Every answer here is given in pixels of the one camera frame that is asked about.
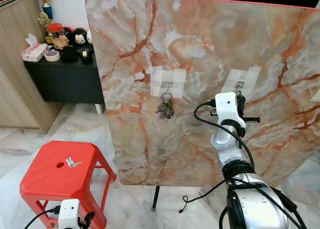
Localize light wooden cabinet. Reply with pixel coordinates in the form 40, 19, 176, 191
0, 0, 64, 135

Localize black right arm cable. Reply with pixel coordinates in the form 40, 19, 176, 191
193, 99, 257, 171

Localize dark brown table leg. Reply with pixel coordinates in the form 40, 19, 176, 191
151, 185, 160, 212

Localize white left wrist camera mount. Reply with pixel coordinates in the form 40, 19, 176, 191
57, 198, 81, 229

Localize brown bear toy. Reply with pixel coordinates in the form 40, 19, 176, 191
53, 34, 70, 50

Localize small silver keys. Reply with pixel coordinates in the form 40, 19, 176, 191
65, 156, 83, 169

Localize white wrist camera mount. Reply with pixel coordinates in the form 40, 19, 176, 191
57, 198, 81, 229
214, 92, 246, 135

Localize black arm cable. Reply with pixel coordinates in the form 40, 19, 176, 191
193, 99, 257, 171
23, 205, 61, 229

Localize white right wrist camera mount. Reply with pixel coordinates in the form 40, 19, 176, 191
214, 92, 246, 135

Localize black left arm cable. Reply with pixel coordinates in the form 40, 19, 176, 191
23, 205, 61, 229

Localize black and white doll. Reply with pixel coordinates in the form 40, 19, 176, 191
72, 27, 87, 45

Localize pink tissue pack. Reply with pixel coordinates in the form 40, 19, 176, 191
20, 33, 50, 63

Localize black low cabinet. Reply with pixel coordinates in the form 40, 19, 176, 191
23, 46, 106, 115

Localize red lid jar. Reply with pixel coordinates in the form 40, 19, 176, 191
47, 22, 65, 43

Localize key bunch on ring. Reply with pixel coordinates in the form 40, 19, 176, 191
155, 91, 176, 120

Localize black cable on floor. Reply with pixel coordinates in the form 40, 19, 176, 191
178, 176, 229, 214

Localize small black box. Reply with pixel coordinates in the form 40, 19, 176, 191
62, 47, 79, 64

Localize blue and gold trophy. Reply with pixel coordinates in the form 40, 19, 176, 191
35, 0, 56, 29

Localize marble pattern table top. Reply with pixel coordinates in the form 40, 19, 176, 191
85, 0, 320, 188

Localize clear tape patch with hook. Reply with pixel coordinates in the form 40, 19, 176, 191
150, 65, 187, 99
222, 66, 262, 98

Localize black tape dispenser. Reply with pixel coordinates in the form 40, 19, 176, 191
80, 46, 94, 65

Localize white tape roll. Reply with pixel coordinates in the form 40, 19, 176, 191
43, 49, 61, 63

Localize red plastic stool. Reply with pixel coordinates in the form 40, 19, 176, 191
20, 140, 117, 229

